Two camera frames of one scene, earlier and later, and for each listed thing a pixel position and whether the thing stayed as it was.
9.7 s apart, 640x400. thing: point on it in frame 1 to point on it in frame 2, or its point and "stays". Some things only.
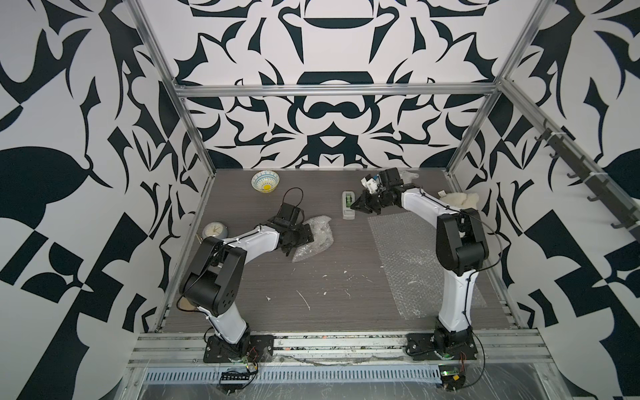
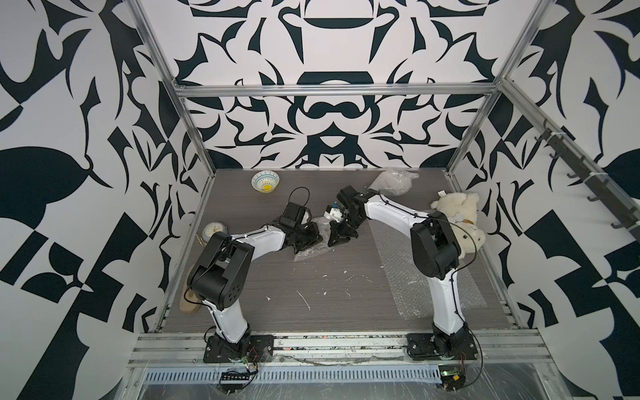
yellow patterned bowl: (265, 181) stays
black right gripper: (362, 206) to (334, 231)
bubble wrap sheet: (322, 239) stays
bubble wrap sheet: (407, 248) stays
